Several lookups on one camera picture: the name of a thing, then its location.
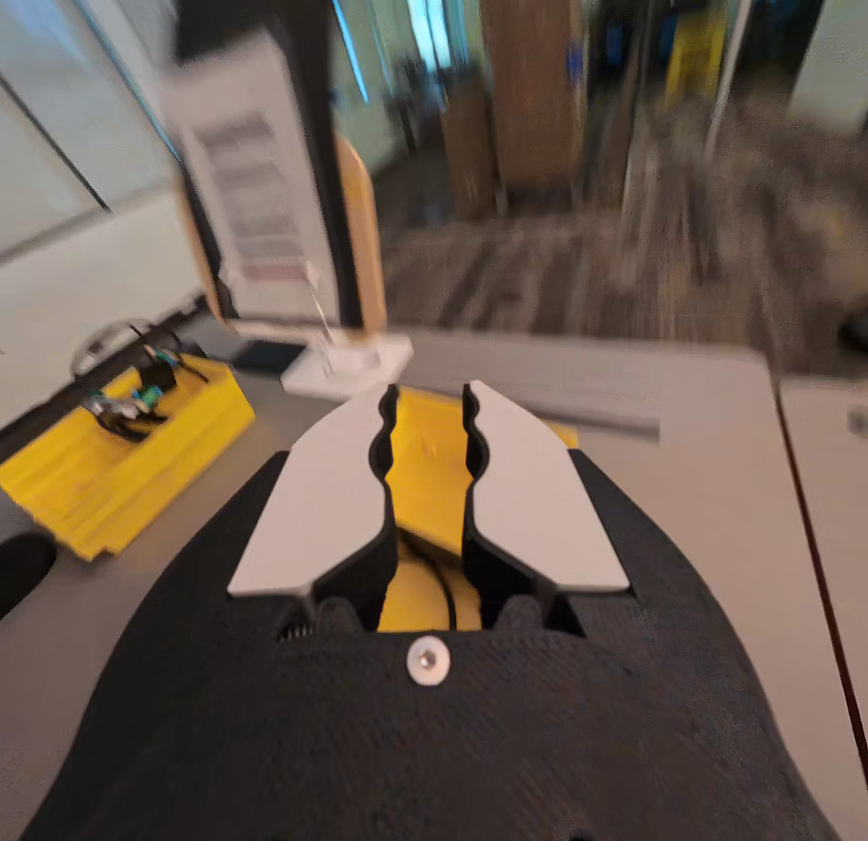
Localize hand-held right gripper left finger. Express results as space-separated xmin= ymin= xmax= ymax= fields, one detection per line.
xmin=226 ymin=384 xmax=400 ymax=630

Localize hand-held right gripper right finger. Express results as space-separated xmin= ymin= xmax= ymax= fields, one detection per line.
xmin=462 ymin=379 xmax=632 ymax=630

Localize yellow plastic bin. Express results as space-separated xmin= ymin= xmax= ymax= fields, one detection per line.
xmin=0 ymin=351 xmax=257 ymax=562
xmin=376 ymin=385 xmax=581 ymax=633

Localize black braided cable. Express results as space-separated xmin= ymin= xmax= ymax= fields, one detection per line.
xmin=399 ymin=534 xmax=457 ymax=632

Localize dark blue pad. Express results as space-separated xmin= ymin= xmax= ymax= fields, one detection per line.
xmin=232 ymin=339 xmax=307 ymax=375

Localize white sign stand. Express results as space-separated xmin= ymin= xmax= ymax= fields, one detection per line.
xmin=159 ymin=0 xmax=416 ymax=402

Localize wooden column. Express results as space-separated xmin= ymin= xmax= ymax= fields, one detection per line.
xmin=441 ymin=0 xmax=588 ymax=219

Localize yellow floor sign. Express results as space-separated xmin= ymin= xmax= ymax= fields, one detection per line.
xmin=663 ymin=12 xmax=728 ymax=113

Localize circuit board with wires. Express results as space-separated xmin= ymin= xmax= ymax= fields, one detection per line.
xmin=71 ymin=319 xmax=212 ymax=443

